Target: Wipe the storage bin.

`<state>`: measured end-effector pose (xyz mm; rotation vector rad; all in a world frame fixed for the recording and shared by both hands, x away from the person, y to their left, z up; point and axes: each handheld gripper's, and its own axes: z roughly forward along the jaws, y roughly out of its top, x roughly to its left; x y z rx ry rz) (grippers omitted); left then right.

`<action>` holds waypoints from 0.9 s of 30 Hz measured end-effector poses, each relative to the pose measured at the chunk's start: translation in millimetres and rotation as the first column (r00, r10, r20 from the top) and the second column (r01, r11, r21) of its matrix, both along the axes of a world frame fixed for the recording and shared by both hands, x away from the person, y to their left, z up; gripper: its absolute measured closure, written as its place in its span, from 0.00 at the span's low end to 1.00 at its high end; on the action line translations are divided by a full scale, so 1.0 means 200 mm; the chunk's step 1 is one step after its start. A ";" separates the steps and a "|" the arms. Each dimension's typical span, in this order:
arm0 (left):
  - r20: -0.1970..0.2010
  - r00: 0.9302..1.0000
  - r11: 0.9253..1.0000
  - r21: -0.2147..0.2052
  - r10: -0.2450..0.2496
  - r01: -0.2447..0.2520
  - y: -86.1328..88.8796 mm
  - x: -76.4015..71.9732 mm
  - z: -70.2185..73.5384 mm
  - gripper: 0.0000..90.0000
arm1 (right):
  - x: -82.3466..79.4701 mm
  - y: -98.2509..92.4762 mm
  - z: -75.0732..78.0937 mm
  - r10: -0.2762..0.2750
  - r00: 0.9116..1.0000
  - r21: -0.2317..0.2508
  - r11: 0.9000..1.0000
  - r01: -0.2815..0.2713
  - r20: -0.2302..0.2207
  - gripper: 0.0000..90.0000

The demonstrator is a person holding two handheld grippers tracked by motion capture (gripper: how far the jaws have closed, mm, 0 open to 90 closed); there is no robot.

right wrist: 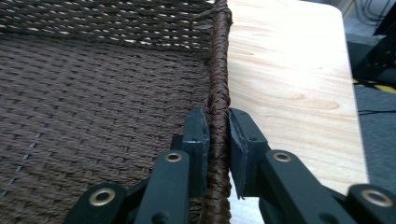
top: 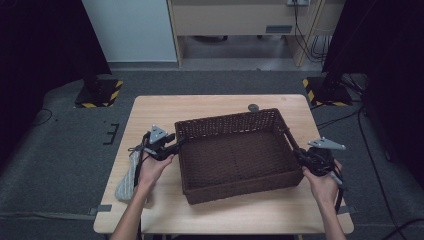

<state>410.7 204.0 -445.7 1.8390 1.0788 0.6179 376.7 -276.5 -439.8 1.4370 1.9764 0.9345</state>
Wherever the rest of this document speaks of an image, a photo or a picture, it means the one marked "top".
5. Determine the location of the person's right hand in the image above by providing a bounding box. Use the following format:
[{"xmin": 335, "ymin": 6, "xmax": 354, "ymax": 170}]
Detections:
[{"xmin": 302, "ymin": 159, "xmax": 344, "ymax": 208}]

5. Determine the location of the grey desk label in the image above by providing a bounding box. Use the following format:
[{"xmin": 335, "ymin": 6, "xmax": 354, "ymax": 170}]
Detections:
[{"xmin": 265, "ymin": 24, "xmax": 294, "ymax": 35}]

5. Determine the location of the long black floor cable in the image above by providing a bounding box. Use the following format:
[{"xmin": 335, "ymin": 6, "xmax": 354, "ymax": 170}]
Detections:
[{"xmin": 357, "ymin": 108, "xmax": 399, "ymax": 240}]

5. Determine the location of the hand-held gripper cable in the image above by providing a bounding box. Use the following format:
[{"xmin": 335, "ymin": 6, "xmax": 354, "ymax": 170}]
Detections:
[
  {"xmin": 127, "ymin": 131, "xmax": 149, "ymax": 188},
  {"xmin": 331, "ymin": 168, "xmax": 347, "ymax": 215}
]

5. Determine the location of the white partition panel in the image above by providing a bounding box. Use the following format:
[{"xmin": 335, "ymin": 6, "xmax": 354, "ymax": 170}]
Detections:
[{"xmin": 81, "ymin": 0, "xmax": 179, "ymax": 64}]

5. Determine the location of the grey striped cloth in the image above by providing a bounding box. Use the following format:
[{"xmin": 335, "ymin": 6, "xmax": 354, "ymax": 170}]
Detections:
[{"xmin": 114, "ymin": 147, "xmax": 143, "ymax": 202}]

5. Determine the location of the black curtain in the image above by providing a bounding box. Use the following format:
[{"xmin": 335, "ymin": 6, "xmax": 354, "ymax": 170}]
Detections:
[
  {"xmin": 321, "ymin": 0, "xmax": 424, "ymax": 190},
  {"xmin": 0, "ymin": 0, "xmax": 113, "ymax": 174}
]

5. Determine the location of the right hand-held gripper cable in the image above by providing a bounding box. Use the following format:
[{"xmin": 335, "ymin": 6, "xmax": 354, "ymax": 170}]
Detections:
[{"xmin": 331, "ymin": 168, "xmax": 347, "ymax": 215}]

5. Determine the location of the black yellow striped stand base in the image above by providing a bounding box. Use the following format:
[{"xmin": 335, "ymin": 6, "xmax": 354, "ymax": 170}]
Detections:
[
  {"xmin": 73, "ymin": 74, "xmax": 124, "ymax": 109},
  {"xmin": 301, "ymin": 73, "xmax": 354, "ymax": 108}
]

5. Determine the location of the thin black floor cable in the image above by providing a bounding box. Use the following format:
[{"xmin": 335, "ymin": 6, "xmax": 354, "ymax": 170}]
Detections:
[{"xmin": 32, "ymin": 107, "xmax": 54, "ymax": 127}]

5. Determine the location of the grey tape strip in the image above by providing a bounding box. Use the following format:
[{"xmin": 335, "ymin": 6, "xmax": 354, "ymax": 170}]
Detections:
[
  {"xmin": 87, "ymin": 203, "xmax": 113, "ymax": 216},
  {"xmin": 338, "ymin": 205, "xmax": 358, "ymax": 216}
]

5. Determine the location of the thick black floor cable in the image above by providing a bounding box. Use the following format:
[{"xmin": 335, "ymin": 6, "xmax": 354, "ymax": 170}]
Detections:
[{"xmin": 381, "ymin": 217, "xmax": 424, "ymax": 240}]

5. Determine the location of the brown woven basket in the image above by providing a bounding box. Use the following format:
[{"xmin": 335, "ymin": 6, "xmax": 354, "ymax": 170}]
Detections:
[{"xmin": 173, "ymin": 107, "xmax": 305, "ymax": 206}]

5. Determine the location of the person's left hand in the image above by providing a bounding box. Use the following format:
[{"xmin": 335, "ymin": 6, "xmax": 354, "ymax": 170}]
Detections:
[{"xmin": 137, "ymin": 153, "xmax": 176, "ymax": 192}]

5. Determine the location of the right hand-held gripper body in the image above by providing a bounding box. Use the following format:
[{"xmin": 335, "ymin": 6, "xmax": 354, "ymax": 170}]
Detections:
[{"xmin": 300, "ymin": 136, "xmax": 347, "ymax": 177}]

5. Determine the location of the bundle of black cables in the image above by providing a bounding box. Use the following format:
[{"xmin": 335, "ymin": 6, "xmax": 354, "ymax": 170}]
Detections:
[{"xmin": 292, "ymin": 0, "xmax": 333, "ymax": 64}]

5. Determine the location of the left hand-held gripper cable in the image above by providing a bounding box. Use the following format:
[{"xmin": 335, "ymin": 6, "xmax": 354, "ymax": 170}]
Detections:
[{"xmin": 127, "ymin": 131, "xmax": 149, "ymax": 188}]

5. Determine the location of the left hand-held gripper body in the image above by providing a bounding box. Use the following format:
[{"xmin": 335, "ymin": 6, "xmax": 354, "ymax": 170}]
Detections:
[{"xmin": 142, "ymin": 124, "xmax": 177, "ymax": 162}]

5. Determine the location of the beige wooden desk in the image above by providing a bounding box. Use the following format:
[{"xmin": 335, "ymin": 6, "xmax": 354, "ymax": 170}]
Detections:
[{"xmin": 166, "ymin": 0, "xmax": 346, "ymax": 68}]

